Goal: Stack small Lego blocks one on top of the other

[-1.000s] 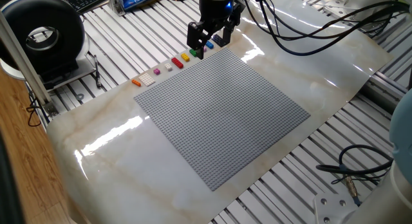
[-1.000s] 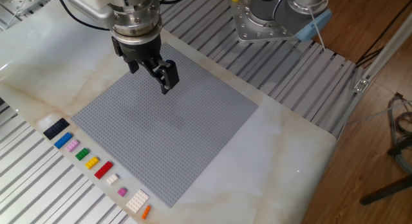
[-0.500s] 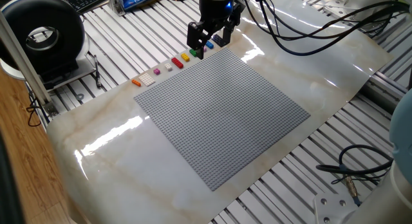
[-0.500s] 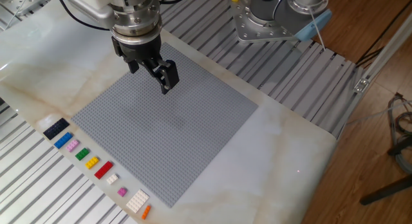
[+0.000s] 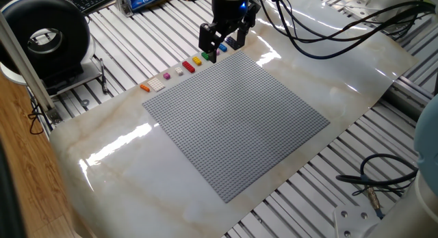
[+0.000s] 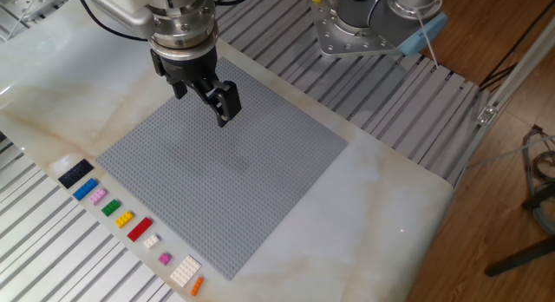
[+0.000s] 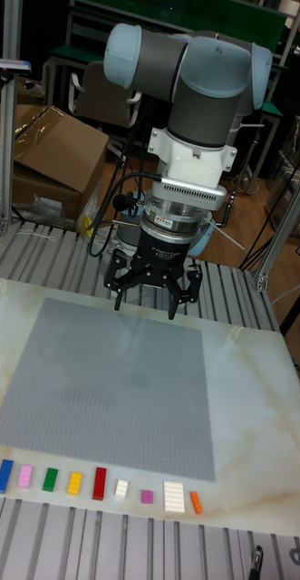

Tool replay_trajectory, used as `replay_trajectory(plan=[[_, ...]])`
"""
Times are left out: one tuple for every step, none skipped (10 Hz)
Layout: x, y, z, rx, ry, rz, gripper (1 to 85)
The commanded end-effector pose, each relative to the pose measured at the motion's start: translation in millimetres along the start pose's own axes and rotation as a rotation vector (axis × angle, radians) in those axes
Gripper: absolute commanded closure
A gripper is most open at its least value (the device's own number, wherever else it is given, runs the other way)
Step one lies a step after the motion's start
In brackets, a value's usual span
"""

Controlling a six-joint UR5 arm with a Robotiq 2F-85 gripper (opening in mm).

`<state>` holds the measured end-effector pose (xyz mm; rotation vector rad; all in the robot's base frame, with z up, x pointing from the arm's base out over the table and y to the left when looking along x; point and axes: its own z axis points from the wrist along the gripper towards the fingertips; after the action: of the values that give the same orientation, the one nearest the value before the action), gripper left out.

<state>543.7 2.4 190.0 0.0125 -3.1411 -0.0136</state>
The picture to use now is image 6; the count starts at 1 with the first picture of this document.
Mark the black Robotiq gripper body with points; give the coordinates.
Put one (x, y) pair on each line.
(186, 70)

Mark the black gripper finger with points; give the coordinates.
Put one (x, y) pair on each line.
(227, 104)
(179, 89)

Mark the dark navy Lego plate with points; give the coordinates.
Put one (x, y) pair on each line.
(76, 173)

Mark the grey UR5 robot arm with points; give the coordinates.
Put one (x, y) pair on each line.
(186, 20)

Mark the grey Lego baseplate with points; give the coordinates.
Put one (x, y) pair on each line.
(225, 176)

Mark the light pink Lego brick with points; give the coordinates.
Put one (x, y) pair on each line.
(98, 196)

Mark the green Lego brick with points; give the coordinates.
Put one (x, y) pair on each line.
(110, 208)

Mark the blue Lego brick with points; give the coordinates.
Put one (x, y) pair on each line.
(85, 189)

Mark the yellow Lego brick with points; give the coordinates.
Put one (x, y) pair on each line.
(124, 219)

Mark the red Lego brick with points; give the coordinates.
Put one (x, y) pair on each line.
(139, 229)

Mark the small white Lego brick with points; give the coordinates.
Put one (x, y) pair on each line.
(151, 241)

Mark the small magenta Lego brick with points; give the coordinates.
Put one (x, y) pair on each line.
(164, 258)

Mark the large white Lego plate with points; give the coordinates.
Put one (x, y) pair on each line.
(185, 271)

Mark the orange Lego brick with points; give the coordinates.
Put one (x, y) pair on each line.
(197, 286)

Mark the perforated aluminium plate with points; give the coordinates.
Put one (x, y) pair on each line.
(39, 2)

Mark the marble pattern board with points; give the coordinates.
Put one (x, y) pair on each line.
(347, 228)

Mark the white zip tie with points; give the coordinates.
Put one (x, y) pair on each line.
(427, 39)

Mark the black stand legs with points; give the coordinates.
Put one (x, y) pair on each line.
(520, 258)

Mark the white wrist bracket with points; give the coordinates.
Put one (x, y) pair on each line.
(126, 7)

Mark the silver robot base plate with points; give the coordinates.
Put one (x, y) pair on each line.
(347, 43)

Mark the silver corner bracket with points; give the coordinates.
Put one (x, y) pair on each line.
(486, 115)

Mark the aluminium frame profile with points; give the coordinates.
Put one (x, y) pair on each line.
(520, 67)

